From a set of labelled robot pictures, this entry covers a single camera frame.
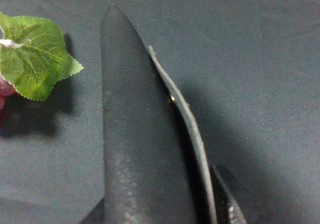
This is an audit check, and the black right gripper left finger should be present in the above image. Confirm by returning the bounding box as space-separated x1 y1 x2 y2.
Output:
83 5 217 223

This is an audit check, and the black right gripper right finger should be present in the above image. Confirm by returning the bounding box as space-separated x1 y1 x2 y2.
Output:
210 165 247 224

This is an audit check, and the black tablecloth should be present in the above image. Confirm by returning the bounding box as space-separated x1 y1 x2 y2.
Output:
0 0 320 223

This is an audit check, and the red artificial grape bunch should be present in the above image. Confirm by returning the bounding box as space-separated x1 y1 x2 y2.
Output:
0 14 83 107

